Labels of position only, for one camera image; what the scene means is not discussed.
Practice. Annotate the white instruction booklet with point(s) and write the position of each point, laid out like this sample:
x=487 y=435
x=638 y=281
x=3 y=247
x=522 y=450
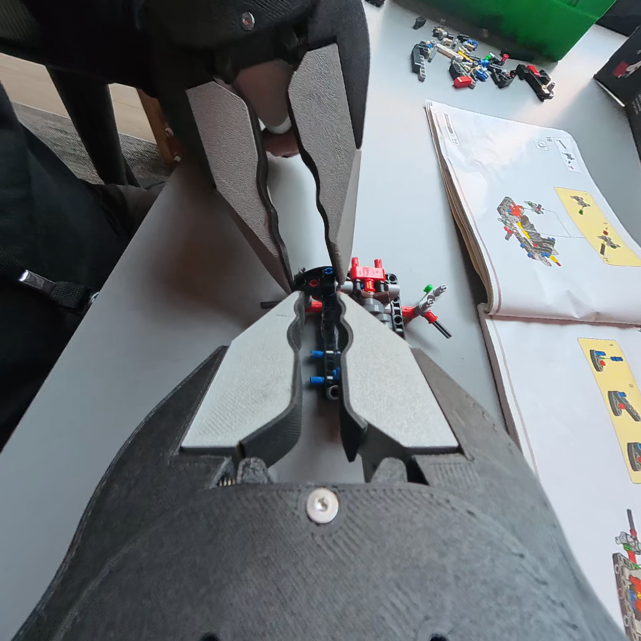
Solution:
x=551 y=225

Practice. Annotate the black office chair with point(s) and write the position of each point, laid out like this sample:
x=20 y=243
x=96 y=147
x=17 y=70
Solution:
x=85 y=100

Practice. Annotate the pile of loose lego pieces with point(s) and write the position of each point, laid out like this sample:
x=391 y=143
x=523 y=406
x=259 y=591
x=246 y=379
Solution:
x=480 y=65

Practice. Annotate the black lego frame assembly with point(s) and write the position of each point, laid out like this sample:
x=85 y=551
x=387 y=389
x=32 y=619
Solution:
x=370 y=295

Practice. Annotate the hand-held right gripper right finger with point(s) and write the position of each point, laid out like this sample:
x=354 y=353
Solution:
x=395 y=395

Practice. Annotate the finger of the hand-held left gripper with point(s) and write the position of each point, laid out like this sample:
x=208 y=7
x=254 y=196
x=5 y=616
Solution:
x=230 y=160
x=325 y=125

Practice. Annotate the green plastic bin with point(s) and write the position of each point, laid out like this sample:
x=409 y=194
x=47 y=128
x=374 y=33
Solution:
x=526 y=25

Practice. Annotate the small black lego subassembly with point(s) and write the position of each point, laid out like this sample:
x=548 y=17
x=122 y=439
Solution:
x=315 y=280

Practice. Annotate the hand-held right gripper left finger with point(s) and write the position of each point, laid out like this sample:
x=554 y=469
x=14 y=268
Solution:
x=240 y=395

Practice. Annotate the lego set box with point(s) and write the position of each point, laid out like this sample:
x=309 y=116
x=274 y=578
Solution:
x=623 y=75

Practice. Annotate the wooden table leg with bolts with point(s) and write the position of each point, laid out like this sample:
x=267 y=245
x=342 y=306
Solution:
x=168 y=137

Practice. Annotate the person's left hand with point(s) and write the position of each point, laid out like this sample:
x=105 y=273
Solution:
x=278 y=142

